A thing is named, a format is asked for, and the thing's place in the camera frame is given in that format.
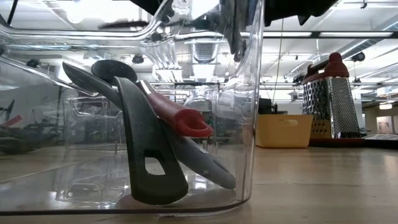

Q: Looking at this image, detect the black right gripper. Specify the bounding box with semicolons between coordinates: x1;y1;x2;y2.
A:
219;0;340;62

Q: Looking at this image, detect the red spoon steel handle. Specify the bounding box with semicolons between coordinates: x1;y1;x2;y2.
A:
136;80;215;138

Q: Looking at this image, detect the black nylon spoon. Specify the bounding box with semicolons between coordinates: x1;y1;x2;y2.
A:
91;59;189;206

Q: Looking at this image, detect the grey nylon spoon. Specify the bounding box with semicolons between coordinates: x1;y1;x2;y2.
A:
62;61;236;190

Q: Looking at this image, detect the yellow plastic bin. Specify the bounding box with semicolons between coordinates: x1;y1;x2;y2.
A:
255;114;314;149

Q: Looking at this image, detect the clear plastic container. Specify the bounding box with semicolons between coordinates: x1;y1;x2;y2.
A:
0;0;266;218
63;88;224;150

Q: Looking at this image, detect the steel box grater red handle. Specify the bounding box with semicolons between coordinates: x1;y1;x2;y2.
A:
302;52;364;147

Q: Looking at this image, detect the black aluminium table frame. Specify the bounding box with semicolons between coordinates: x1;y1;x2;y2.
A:
362;133;398;149

